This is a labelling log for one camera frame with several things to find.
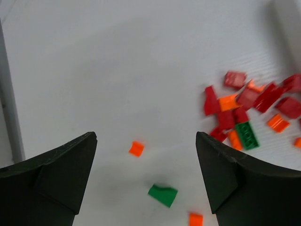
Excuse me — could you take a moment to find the small orange lego stud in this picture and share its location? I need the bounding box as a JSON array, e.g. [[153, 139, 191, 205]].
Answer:
[[128, 141, 144, 157]]

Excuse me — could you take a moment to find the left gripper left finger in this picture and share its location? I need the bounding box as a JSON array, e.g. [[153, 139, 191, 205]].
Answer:
[[0, 132, 97, 226]]

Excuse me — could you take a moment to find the red lego pile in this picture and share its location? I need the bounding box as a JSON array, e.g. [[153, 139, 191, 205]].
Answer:
[[203, 71, 301, 145]]

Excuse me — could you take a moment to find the small orange lego brick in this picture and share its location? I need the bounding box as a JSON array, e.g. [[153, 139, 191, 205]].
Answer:
[[189, 213, 203, 226]]

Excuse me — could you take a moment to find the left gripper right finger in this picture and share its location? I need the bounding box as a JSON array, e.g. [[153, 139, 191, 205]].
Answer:
[[196, 132, 301, 226]]

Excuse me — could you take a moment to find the green three-stud lego plate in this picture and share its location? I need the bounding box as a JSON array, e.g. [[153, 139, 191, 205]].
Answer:
[[235, 122, 260, 150]]

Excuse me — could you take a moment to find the small green lego left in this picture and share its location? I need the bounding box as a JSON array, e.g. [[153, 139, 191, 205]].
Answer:
[[148, 184, 178, 208]]

